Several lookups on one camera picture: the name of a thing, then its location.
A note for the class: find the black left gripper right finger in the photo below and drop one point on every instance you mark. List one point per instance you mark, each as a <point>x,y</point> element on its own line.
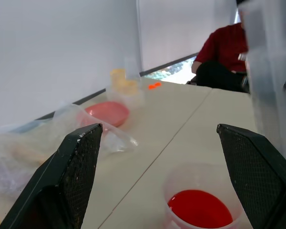
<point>257,171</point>

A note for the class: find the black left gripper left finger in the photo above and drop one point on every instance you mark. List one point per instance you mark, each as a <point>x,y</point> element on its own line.
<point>62,181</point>

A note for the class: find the clear cup with red liquid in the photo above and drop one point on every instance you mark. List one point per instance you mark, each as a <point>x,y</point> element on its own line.
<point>200,202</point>

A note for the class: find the clear tall plastic cup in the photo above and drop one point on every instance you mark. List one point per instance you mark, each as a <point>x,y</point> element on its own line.
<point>132,68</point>

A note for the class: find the clear plastic bag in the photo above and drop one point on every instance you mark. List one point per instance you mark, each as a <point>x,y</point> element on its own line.
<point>38,148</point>

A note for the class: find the pink plastic bowl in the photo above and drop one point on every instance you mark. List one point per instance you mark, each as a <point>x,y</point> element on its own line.
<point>109,113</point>

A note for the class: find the large clear plastic bin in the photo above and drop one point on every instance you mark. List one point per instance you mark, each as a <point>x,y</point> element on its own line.
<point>269,71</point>

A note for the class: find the clear plastic container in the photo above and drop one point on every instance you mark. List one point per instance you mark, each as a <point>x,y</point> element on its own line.
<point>128,99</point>

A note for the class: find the stack of yellow cups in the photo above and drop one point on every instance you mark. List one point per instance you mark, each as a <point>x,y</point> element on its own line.
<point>122,82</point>

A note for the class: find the person in red shirt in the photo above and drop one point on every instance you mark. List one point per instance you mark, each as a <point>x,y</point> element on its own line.
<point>221,59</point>

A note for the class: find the small orange object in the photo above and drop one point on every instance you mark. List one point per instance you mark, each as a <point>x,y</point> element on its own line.
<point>154,85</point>

